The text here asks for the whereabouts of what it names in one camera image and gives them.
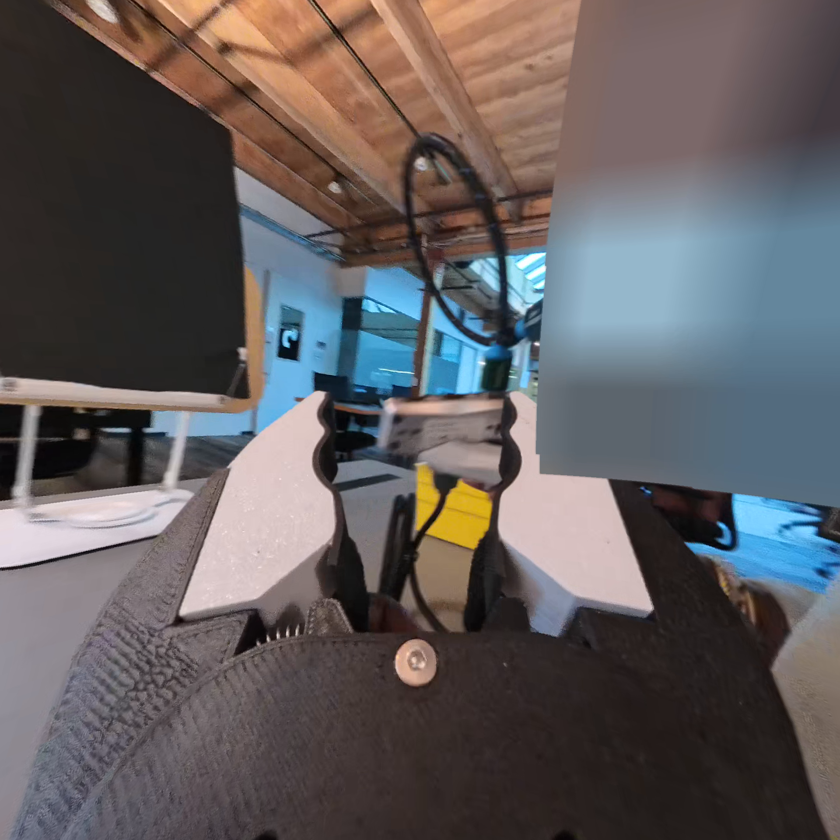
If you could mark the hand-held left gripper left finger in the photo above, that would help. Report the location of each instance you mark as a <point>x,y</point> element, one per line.
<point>262,525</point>

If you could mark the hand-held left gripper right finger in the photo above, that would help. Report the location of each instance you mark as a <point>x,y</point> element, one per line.
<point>571,551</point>

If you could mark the white door phone sign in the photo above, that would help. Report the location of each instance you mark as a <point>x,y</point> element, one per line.
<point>290,334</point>

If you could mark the yellow divided bin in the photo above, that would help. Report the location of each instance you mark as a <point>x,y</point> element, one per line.
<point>459,518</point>

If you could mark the silver hdmi adapter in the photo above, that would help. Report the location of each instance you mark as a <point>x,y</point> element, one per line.
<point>439,423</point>

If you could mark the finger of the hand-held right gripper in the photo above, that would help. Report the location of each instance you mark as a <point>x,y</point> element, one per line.
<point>459,463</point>

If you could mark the black board white stand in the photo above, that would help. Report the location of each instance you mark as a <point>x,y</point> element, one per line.
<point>111,197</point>

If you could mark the person's right hand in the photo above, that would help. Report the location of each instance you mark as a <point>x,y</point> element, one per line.
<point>686,525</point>

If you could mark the wooden top office desk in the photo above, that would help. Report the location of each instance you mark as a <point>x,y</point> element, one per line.
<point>358,407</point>

